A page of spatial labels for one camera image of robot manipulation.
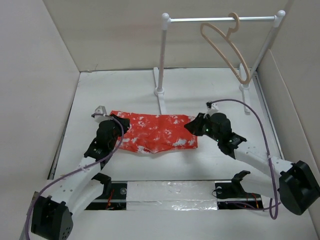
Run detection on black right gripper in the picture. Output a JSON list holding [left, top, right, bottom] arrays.
[[184, 112, 221, 142]]

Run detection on orange white tie-dye trousers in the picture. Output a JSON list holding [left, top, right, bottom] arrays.
[[111, 110, 198, 154]]

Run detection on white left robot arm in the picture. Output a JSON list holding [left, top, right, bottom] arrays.
[[25, 113, 130, 240]]

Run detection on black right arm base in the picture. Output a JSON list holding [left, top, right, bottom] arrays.
[[211, 170, 264, 210]]

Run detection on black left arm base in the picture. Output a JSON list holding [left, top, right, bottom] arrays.
[[85, 173, 128, 211]]

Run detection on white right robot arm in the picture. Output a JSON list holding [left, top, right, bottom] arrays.
[[184, 112, 320, 215]]

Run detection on beige plastic hanger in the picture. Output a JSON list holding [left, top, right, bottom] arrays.
[[199, 12, 251, 85]]

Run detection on white clothes rack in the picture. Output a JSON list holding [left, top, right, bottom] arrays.
[[153, 10, 286, 115]]

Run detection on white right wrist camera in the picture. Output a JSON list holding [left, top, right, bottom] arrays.
[[206, 101, 219, 116]]

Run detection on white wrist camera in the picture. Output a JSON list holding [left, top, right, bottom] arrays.
[[91, 105, 109, 123], [206, 101, 219, 116]]

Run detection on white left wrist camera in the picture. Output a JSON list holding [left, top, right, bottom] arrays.
[[91, 105, 109, 123]]

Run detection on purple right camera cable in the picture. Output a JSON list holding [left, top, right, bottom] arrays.
[[206, 98, 282, 220]]

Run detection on purple camera cable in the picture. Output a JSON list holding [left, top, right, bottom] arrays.
[[24, 113, 125, 240], [206, 98, 282, 220]]

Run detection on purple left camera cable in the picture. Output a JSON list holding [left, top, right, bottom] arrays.
[[24, 113, 125, 240]]

